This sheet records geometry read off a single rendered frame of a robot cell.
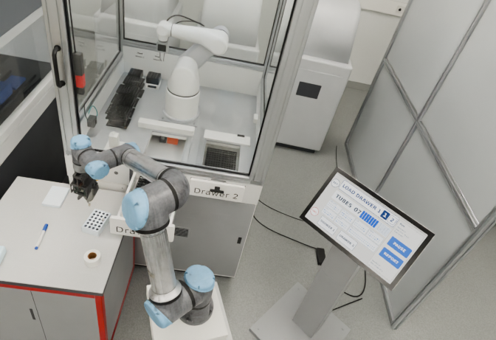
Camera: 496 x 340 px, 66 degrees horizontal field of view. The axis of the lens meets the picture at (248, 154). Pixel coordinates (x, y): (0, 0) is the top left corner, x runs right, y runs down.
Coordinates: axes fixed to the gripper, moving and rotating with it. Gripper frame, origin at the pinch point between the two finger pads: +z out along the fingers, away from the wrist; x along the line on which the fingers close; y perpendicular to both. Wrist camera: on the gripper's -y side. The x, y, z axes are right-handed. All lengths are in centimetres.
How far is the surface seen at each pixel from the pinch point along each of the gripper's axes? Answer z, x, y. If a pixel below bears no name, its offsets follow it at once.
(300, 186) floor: 97, 110, -157
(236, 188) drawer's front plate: 5, 61, -37
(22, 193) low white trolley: 21.5, -41.1, -7.1
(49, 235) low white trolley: 21.3, -14.9, 10.8
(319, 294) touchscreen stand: 52, 122, -22
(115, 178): 14.2, -1.8, -27.6
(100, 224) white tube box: 17.7, 3.9, -0.3
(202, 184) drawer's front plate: 6, 43, -34
